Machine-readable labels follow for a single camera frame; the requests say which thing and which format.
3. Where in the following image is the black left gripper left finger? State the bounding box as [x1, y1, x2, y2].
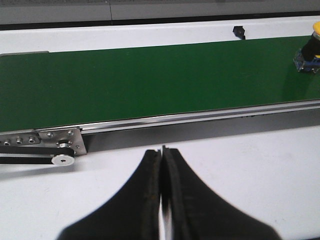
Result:
[58, 150, 162, 240]

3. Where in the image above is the aluminium conveyor frame rail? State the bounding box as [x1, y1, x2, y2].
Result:
[78, 99, 320, 134]

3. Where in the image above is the steel conveyor tail end plate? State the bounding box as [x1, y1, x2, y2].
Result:
[0, 129, 41, 147]

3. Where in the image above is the silver drive pulley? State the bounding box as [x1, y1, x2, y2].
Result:
[51, 154, 75, 166]

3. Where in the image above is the black conveyor drive belt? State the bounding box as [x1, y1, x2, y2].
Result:
[0, 146, 75, 165]

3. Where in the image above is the black conveyor sensor block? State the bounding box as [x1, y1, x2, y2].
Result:
[232, 25, 246, 40]

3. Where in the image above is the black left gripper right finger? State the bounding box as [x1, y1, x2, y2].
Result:
[161, 147, 280, 240]

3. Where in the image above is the green conveyor belt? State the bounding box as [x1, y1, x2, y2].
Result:
[0, 36, 320, 132]

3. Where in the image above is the steel tail mounting bracket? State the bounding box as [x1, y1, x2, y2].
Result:
[36, 127, 87, 156]

